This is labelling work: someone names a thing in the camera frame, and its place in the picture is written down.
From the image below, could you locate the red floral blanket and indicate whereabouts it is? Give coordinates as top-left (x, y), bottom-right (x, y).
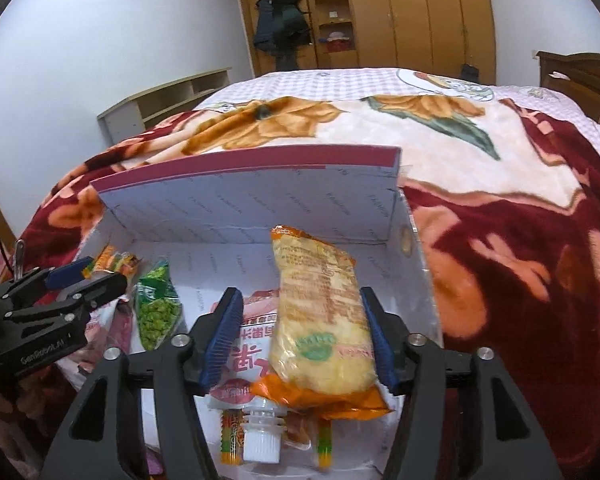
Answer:
top-left (17, 95), bottom-right (600, 471)

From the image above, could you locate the low open shelf unit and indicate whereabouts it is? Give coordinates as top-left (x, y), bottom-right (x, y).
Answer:
top-left (96, 67), bottom-right (232, 146)

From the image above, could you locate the golden noodle packet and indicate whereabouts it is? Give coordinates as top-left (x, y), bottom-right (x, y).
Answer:
top-left (250, 225), bottom-right (396, 421)

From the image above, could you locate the dark blue hanging jacket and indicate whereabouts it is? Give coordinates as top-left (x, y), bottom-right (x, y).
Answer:
top-left (254, 0), bottom-right (277, 53)

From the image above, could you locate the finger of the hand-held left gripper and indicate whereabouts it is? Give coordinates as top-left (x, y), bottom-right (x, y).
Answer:
top-left (0, 256), bottom-right (95, 306)
top-left (2, 271), bottom-right (128, 321)

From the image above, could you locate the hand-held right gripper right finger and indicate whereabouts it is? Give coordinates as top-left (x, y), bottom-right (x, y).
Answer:
top-left (359, 286), bottom-right (563, 480)

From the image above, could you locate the small orange striped packet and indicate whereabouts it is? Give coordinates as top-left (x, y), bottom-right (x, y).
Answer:
top-left (82, 244), bottom-right (143, 281)

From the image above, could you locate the dark green hanging jacket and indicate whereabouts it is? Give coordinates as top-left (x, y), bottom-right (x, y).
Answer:
top-left (270, 0), bottom-right (311, 72)

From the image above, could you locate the red pot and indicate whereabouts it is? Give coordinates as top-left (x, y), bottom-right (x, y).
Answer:
top-left (327, 31), bottom-right (355, 52)

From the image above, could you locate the pink spouted jelly pouch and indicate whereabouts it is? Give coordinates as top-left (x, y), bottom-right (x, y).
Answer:
top-left (207, 287), bottom-right (288, 466)

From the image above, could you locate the wooden wardrobe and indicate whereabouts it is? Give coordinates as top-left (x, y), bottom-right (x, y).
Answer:
top-left (212, 0), bottom-right (497, 86)

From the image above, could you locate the wooden headboard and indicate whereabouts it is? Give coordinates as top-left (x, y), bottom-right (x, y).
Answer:
top-left (536, 50), bottom-right (600, 131)

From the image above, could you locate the metal clip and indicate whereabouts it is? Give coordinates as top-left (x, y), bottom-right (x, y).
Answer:
top-left (12, 240), bottom-right (27, 281)

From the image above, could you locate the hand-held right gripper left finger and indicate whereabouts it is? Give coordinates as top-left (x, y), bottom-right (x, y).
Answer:
top-left (40, 287), bottom-right (245, 480)

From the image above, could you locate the yellow striped sausage packet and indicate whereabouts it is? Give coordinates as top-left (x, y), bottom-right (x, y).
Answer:
top-left (220, 407), bottom-right (333, 468)

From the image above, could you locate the pink cardboard box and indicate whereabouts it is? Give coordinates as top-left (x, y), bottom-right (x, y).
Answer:
top-left (89, 144), bottom-right (443, 480)

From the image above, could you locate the black cable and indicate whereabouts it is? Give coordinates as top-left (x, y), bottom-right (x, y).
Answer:
top-left (0, 222), bottom-right (21, 281)

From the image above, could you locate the pale pink barcode pouch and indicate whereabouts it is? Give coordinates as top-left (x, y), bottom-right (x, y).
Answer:
top-left (72, 297), bottom-right (141, 376)

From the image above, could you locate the green pea packet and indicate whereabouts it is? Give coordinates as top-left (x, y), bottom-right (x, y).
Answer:
top-left (132, 259), bottom-right (183, 352)

